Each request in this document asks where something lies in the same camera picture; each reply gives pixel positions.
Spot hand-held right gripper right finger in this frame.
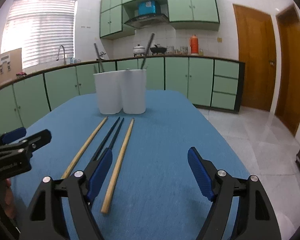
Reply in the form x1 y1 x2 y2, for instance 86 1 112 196
187 147 282 240

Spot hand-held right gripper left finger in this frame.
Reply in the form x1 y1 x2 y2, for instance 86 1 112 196
19 147 113 240

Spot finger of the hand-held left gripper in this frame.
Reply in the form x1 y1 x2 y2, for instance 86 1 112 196
5 129 52 153
0 127 27 147

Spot wooden chopstick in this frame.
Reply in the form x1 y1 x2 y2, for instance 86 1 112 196
61 116 109 180
101 118 135 214

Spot dark blue chopstick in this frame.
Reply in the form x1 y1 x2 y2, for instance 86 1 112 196
109 118 125 149
93 116 121 160

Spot white two-compartment utensil holder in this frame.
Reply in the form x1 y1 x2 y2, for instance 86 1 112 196
93 69 147 115

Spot grey chopstick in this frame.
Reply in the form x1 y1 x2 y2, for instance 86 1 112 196
141 33 155 70
94 43 105 73

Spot person's left hand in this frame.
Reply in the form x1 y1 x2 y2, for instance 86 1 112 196
4 179 17 218

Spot blue tablecloth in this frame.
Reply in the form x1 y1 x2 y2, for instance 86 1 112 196
9 90 252 240

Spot cardboard box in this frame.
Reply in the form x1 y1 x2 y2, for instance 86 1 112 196
0 47 23 90

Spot green drawer unit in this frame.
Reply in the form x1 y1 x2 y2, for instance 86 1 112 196
211 59 245 113

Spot metal kitchen faucet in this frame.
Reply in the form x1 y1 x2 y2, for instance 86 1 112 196
56 45 67 65

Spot green base cabinets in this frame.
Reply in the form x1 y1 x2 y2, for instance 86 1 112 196
0 56 245 138

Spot white window blinds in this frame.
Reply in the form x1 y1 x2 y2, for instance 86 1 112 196
1 0 78 68

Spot wooden door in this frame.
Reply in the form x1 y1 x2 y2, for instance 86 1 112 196
232 4 277 112
275 4 300 137

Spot white cooking pot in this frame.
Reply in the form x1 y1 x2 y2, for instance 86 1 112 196
133 44 147 55

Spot orange thermos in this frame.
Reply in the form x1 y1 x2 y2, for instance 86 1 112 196
189 34 199 55

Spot black wok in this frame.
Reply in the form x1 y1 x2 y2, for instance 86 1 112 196
150 44 167 55

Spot range hood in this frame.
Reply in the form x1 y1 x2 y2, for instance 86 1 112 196
124 14 169 29

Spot blue box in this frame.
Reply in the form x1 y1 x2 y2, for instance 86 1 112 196
138 0 157 15

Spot green wall cabinets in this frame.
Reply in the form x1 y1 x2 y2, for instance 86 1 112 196
99 0 220 40

